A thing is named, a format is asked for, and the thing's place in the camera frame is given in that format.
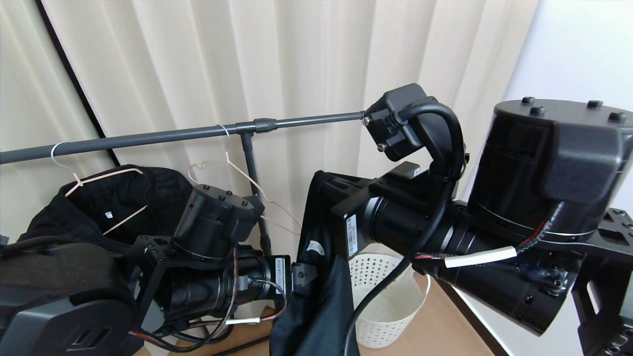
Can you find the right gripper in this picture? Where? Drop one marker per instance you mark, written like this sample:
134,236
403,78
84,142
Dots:
390,222

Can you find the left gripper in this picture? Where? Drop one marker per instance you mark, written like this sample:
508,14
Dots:
222,289

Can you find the black garment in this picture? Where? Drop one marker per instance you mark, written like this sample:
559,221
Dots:
316,306

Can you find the black shorts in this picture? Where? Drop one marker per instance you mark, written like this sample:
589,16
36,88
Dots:
163,193

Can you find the pink clothes hanger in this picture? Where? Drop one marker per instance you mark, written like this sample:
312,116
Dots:
228,155
111,174

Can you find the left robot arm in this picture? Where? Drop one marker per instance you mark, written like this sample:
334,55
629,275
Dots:
59,296

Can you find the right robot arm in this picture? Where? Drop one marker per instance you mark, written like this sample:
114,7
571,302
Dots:
534,173

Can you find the white laundry basket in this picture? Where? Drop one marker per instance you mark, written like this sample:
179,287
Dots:
395,316

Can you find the black clothes rack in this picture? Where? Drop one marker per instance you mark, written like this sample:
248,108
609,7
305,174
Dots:
173,134

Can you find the white curtain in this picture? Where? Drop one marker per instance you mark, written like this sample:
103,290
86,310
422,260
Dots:
296,59
29,74

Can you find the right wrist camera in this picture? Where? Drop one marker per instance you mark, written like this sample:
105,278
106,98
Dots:
403,146

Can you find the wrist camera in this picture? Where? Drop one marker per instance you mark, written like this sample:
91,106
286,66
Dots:
302,279
403,146

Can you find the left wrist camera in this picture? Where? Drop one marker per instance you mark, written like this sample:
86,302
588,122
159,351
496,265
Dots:
302,279

